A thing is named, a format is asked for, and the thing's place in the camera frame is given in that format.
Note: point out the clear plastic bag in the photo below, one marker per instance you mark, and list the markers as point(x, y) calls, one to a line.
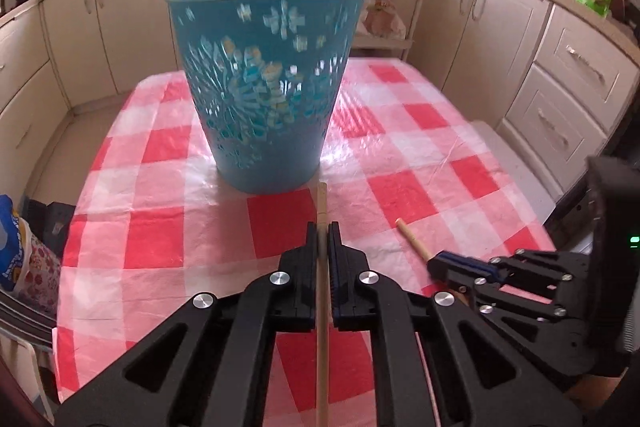
point(382, 19)

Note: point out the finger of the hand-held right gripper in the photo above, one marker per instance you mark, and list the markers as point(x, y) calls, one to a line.
point(465, 261)
point(452, 276)

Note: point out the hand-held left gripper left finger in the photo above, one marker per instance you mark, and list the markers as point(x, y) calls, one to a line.
point(311, 257)

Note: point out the red white checkered tablecloth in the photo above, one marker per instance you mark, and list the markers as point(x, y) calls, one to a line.
point(165, 232)

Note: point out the floral printed bag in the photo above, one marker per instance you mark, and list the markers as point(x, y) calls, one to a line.
point(42, 277)

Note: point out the grey curved slatted frame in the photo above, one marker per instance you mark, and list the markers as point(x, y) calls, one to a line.
point(25, 314)

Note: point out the teal perforated plastic basket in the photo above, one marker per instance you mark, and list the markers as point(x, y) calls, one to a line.
point(265, 167)

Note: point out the beige drawer cabinet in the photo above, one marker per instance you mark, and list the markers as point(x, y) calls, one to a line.
point(565, 107)

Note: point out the beige cabinet with doors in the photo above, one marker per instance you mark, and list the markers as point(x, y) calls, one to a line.
point(125, 22)

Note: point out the single beige wooden chopstick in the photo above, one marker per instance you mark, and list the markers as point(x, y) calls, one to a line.
point(322, 202)
point(412, 237)

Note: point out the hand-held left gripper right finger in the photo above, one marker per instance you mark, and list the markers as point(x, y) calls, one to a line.
point(336, 262)

